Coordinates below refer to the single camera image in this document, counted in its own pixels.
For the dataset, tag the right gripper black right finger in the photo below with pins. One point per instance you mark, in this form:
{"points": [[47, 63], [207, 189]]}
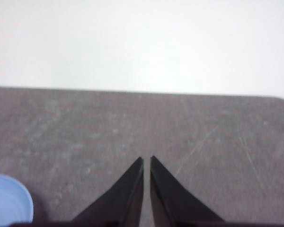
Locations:
{"points": [[170, 198]]}

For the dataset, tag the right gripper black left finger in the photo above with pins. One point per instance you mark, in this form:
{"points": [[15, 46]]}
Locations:
{"points": [[125, 196]]}

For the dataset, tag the blue plate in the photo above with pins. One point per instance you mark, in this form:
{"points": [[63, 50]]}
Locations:
{"points": [[7, 198]]}

